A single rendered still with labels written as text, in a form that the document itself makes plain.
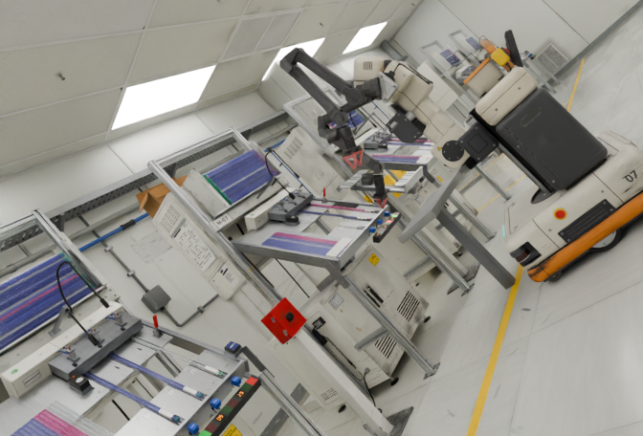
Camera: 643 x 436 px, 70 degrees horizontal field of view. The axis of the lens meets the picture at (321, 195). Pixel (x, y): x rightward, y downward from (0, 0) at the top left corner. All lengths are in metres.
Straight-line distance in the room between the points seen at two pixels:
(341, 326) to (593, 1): 8.21
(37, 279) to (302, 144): 2.41
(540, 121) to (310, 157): 2.32
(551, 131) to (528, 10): 7.87
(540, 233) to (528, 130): 0.44
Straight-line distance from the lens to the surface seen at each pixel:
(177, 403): 1.84
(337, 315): 2.64
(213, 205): 2.89
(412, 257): 3.99
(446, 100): 7.17
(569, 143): 2.15
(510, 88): 2.11
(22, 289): 2.31
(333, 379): 2.27
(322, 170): 3.99
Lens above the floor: 0.84
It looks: 4 degrees up
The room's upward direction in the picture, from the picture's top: 44 degrees counter-clockwise
